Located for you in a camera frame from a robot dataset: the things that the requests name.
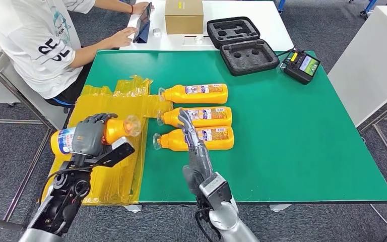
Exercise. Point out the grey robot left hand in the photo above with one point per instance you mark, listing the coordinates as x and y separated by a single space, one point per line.
88 137

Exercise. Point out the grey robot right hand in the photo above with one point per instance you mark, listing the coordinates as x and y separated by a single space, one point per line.
200 163

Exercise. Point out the person's right hand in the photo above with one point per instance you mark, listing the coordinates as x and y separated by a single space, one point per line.
123 38

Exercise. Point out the person's left hand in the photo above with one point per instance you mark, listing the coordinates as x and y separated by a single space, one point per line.
140 8

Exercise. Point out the orange detergent bottle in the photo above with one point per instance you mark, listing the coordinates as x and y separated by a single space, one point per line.
115 132
213 121
217 142
197 98

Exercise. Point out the person's left forearm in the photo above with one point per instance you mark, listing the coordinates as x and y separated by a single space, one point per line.
113 6

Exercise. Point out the person's right forearm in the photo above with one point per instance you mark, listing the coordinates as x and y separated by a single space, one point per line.
90 51

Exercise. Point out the dark tablet with stand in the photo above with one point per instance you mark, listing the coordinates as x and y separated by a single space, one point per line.
142 25

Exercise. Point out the white earbuds case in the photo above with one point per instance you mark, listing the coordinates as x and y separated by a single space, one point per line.
156 32

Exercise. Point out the brown cardboard box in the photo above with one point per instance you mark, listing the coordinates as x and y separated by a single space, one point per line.
183 18

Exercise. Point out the yellow taped plastic sheet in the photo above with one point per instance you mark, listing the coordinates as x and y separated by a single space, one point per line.
113 177

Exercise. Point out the clear plastic piece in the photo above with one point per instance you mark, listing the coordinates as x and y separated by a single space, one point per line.
190 41

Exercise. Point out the white table foot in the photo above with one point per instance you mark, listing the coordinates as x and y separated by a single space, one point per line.
278 207
132 208

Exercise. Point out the green table mat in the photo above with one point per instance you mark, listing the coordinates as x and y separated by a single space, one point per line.
280 150

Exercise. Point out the person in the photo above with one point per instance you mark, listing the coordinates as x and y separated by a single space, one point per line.
30 43

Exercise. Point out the black foam-lined case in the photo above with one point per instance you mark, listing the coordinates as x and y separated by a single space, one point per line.
247 56

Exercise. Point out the grey metal bar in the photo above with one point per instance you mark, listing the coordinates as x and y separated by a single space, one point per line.
0 223

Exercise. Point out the white table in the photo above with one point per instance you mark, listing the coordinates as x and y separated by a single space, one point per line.
267 20

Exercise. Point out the black remote controller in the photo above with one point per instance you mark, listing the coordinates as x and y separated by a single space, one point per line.
297 69

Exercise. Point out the white cabinet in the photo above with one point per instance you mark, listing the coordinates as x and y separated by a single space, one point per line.
370 66

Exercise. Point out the blue wheeled cart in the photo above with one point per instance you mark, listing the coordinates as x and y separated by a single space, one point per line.
368 6

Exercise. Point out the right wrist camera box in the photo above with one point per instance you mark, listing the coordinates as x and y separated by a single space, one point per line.
217 190

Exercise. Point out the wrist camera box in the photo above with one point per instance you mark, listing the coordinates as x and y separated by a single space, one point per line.
217 190
116 153

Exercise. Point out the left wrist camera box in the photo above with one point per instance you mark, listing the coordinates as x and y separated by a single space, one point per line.
116 153

